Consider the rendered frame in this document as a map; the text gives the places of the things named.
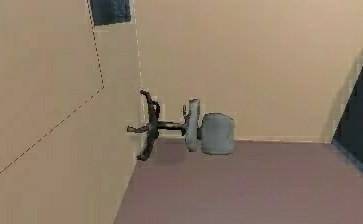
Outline grey swivel office chair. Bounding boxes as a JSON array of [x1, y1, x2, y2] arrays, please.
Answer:
[[126, 89, 237, 162]]

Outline dark blue framed panel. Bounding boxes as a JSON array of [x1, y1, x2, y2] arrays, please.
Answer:
[[331, 42, 363, 177]]

